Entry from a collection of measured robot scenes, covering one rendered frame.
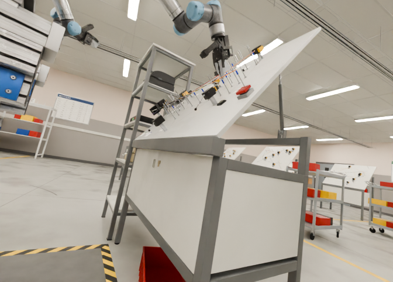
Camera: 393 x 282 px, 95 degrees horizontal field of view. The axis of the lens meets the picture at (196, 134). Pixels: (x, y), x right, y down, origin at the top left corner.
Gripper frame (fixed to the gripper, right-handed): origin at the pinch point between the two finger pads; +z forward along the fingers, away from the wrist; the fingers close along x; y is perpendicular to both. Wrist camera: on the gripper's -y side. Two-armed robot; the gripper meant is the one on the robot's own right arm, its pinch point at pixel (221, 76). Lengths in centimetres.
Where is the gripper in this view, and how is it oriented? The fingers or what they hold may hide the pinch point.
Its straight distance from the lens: 99.9
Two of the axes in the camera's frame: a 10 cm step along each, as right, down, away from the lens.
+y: 8.8, -2.4, 4.0
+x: -4.3, -0.6, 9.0
